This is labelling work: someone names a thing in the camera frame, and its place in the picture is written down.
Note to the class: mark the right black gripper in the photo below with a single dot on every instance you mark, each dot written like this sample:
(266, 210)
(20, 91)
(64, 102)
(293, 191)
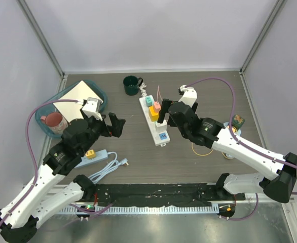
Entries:
(166, 103)

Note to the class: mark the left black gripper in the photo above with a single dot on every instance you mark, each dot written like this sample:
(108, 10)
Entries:
(116, 124)

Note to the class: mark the white usb charger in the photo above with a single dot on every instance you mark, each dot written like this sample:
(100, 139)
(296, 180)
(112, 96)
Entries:
(161, 127)

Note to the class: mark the light blue power strip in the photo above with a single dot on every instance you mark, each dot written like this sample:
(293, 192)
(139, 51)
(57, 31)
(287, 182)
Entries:
(100, 156)

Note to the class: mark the small yellow usb charger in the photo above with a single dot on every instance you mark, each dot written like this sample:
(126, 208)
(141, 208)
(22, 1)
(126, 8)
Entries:
(90, 154)

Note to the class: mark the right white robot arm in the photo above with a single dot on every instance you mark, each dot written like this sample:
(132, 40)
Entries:
(276, 173)

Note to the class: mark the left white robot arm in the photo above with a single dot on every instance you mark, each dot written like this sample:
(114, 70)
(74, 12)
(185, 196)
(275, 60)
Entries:
(20, 219)

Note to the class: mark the pink charger plug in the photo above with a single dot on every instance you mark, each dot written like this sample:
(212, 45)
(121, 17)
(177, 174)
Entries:
(156, 107)

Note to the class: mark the teal plug adapter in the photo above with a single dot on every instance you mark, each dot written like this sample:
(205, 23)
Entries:
(148, 101)

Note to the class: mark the yellow cube socket adapter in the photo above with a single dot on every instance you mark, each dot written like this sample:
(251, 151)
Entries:
(153, 116)

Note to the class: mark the round blue socket base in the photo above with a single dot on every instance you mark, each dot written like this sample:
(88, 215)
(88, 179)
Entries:
(234, 128)

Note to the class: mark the white power strip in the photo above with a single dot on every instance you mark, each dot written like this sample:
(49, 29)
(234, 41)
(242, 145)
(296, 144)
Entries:
(160, 139)

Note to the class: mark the teal plastic tray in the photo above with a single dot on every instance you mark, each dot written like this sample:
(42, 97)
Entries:
(49, 108)

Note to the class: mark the dark green mug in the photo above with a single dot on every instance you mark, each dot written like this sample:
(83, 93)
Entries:
(131, 85)

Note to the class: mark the white square board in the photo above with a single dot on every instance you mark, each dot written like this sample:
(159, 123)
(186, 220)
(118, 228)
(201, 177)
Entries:
(71, 110)

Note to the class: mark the pink mug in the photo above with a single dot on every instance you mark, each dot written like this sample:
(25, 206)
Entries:
(56, 122)

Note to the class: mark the green patterned box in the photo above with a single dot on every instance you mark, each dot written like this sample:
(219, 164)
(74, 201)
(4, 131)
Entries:
(237, 121)

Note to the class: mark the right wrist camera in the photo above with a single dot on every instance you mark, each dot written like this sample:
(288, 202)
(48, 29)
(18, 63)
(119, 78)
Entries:
(188, 95)

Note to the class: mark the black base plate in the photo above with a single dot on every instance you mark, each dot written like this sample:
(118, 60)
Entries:
(159, 195)

